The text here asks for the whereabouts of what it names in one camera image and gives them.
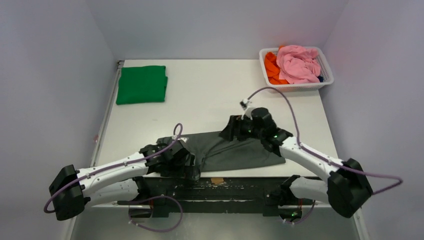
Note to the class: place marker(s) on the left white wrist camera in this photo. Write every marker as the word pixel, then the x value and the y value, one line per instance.
pixel 179 138

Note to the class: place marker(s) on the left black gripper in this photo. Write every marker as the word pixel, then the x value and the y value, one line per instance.
pixel 191 162

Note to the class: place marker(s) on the white plastic laundry basket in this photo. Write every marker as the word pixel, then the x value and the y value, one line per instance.
pixel 326 73

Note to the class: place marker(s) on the orange t-shirt in basket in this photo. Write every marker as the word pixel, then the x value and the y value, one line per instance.
pixel 272 70

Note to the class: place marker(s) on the dark grey t-shirt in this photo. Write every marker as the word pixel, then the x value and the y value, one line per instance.
pixel 213 154

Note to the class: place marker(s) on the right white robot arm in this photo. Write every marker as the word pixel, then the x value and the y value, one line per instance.
pixel 342 184

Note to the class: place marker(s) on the brown tape piece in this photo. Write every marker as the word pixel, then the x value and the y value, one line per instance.
pixel 217 180

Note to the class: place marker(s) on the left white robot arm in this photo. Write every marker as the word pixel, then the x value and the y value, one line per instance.
pixel 122 180

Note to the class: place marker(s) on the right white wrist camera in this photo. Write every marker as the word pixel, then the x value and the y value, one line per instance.
pixel 246 107

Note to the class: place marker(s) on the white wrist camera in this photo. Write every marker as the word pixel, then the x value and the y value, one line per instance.
pixel 179 138
pixel 246 107

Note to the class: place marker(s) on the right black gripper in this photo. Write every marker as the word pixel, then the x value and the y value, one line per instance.
pixel 232 126

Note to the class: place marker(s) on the folded green t-shirt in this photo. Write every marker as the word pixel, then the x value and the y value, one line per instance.
pixel 145 84

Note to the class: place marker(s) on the pink crumpled t-shirt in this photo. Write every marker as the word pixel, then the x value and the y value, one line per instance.
pixel 298 64

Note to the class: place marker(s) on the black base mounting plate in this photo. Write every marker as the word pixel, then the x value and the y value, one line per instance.
pixel 237 195

